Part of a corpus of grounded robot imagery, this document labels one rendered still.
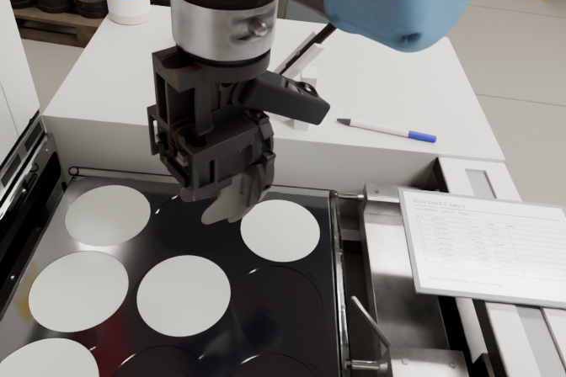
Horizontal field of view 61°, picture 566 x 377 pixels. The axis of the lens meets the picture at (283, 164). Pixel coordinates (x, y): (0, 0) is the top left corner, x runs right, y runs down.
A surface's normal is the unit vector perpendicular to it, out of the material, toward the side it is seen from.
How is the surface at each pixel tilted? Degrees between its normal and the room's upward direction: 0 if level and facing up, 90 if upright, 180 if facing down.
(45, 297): 0
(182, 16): 90
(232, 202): 93
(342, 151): 90
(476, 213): 0
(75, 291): 0
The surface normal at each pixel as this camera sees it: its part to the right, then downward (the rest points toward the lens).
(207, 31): -0.20, 0.65
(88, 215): 0.11, -0.73
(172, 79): -0.76, 0.39
